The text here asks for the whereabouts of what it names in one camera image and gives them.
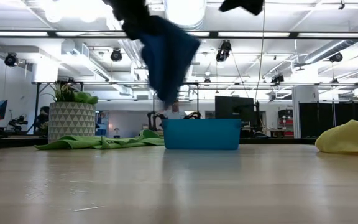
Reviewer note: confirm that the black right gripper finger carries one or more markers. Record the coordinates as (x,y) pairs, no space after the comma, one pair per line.
(244,4)

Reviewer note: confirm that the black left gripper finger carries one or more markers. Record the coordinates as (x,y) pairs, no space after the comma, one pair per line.
(135,29)

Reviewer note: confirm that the blue microfiber towel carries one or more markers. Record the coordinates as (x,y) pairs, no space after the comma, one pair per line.
(166,62)

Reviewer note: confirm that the green microfiber towel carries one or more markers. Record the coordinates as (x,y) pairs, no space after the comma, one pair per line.
(104,141)

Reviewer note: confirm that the black background robot arm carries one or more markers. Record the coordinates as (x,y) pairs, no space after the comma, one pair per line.
(155,119)
(193,115)

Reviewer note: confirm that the yellow microfiber towel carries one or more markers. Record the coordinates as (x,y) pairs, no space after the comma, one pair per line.
(346,137)

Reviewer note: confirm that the black ceiling spotlight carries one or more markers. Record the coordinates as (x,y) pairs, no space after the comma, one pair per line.
(10,59)
(116,55)
(336,57)
(278,78)

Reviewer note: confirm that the person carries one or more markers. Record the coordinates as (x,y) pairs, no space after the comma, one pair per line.
(175,109)
(42,118)

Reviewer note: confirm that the black computer monitor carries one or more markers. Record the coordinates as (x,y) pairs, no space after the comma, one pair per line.
(233,107)

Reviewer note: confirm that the triangle-patterned planter with plant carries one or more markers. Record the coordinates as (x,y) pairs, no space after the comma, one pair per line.
(71,121)

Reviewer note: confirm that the white pillar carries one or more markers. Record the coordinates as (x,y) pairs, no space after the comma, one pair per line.
(304,109)

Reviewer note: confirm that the blue plastic bin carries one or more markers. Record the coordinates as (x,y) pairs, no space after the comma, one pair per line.
(202,133)

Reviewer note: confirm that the red storage shelf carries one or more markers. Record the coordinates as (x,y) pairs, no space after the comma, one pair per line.
(286,123)

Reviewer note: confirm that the black room partition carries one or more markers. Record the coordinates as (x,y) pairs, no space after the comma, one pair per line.
(337,118)

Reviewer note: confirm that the black overhead frame bar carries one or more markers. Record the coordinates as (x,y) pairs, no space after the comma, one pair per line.
(213,34)

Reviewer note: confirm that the black overhead camera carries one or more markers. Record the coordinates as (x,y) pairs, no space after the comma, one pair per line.
(224,49)

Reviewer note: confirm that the silver ceiling duct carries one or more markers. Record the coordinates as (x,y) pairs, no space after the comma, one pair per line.
(183,12)

